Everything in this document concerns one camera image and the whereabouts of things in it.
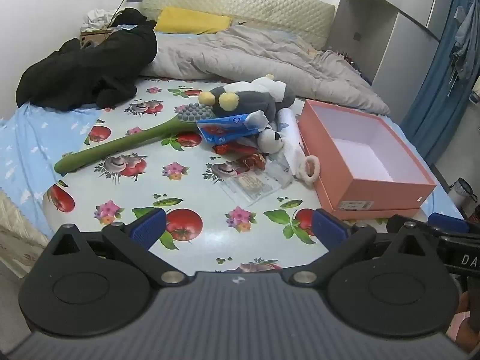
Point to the blue tissue pack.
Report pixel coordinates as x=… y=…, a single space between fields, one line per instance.
x=225 y=129

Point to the red foil wrapper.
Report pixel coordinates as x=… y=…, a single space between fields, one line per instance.
x=222 y=148

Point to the person's right hand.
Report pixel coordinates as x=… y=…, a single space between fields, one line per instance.
x=473 y=332

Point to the cream quilted mattress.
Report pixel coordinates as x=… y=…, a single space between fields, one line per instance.
x=18 y=225

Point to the yellow pillow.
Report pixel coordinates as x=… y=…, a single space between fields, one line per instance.
x=191 y=20

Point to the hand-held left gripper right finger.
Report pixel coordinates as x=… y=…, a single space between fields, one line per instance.
x=330 y=228

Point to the cream quilted headboard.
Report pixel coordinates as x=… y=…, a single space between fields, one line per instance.
x=243 y=0

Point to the grey wardrobe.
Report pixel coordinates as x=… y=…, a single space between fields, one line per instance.
x=375 y=18

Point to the small panda plush toy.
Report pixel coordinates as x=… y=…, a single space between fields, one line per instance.
x=270 y=140

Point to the white waffle cloth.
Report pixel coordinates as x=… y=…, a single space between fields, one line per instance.
x=298 y=157

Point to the white crumpled cloth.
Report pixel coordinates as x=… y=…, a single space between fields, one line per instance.
x=95 y=17

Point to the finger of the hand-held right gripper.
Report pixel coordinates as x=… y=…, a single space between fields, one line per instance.
x=448 y=223

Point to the clear plastic bag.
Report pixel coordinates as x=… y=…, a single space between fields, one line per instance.
x=279 y=168

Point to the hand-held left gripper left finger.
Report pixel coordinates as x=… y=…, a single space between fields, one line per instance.
x=148 y=228

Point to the blue patterned packet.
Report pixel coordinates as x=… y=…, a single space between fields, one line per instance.
x=125 y=27

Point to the blue printed bedsheet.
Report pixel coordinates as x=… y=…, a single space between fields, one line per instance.
x=26 y=138

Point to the hanging denim clothes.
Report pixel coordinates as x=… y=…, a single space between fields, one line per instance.
x=465 y=37

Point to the brown cardboard box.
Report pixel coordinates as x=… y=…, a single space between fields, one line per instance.
x=92 y=40

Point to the fruit printed tablecloth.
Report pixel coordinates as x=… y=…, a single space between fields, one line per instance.
x=210 y=210

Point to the grey duvet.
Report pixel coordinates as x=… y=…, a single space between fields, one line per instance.
x=243 y=52

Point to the blue curtain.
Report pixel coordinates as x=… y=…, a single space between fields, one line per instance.
x=431 y=101

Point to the grey penguin plush toy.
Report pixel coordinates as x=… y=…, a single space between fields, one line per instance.
x=251 y=95

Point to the black clothing pile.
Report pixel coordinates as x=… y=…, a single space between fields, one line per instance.
x=93 y=67

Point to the clear packet with card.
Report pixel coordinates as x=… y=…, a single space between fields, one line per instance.
x=249 y=186

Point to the pink cardboard box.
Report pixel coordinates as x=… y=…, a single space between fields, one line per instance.
x=375 y=195

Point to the cream hair scrunchie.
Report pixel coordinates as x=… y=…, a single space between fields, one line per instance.
x=313 y=170

